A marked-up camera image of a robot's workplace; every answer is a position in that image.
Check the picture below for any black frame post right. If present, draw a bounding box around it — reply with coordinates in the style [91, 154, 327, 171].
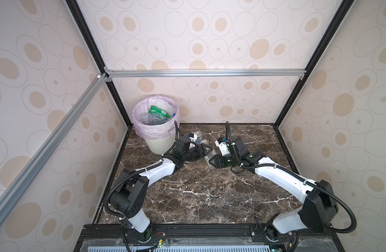
[273, 0, 355, 129]

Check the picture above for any black frame post left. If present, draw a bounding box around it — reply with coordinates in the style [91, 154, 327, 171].
[65, 0, 133, 128]

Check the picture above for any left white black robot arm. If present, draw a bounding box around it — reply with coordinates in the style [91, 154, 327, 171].
[104, 136, 213, 233]

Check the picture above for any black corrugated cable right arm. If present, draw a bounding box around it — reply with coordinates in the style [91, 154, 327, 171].
[225, 121, 358, 234]

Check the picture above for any green bottle yellow cap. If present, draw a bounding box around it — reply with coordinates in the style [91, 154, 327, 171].
[149, 105, 171, 118]

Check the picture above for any small Pepsi water bottle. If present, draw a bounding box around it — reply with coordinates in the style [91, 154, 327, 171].
[152, 113, 175, 125]

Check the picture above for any white plastic waste bin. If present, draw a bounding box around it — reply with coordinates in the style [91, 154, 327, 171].
[145, 129, 176, 155]

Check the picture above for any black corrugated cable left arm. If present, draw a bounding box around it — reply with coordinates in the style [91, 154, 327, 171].
[103, 120, 183, 218]

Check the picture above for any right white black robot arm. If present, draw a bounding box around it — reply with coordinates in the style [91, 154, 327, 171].
[210, 138, 338, 235]

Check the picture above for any blue label bottle white cap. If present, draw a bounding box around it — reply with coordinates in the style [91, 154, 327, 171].
[140, 112, 162, 126]

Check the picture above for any horizontal aluminium rail back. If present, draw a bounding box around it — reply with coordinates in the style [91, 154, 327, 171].
[108, 69, 306, 78]

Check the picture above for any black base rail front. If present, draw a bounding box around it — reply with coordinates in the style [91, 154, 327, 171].
[74, 224, 344, 252]

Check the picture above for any pink bin liner bag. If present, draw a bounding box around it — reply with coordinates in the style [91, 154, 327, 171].
[132, 95, 180, 140]

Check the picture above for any clear bottle green band cap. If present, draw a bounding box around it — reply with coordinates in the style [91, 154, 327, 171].
[193, 130, 203, 141]

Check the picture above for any aluminium rail left wall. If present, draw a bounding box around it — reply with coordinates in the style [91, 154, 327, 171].
[0, 72, 109, 228]

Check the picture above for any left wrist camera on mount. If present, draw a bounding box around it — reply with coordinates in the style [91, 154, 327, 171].
[186, 132, 195, 142]

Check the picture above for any black frame post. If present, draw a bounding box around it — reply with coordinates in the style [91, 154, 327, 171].
[65, 0, 133, 128]
[273, 0, 355, 129]

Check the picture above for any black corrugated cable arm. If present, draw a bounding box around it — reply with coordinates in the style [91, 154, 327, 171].
[225, 121, 358, 234]
[103, 120, 183, 218]

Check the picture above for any Fiji bottle blue cap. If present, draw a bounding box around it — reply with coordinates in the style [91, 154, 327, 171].
[195, 140, 210, 148]

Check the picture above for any clear bottle white cap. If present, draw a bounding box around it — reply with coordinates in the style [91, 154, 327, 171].
[204, 150, 216, 167]

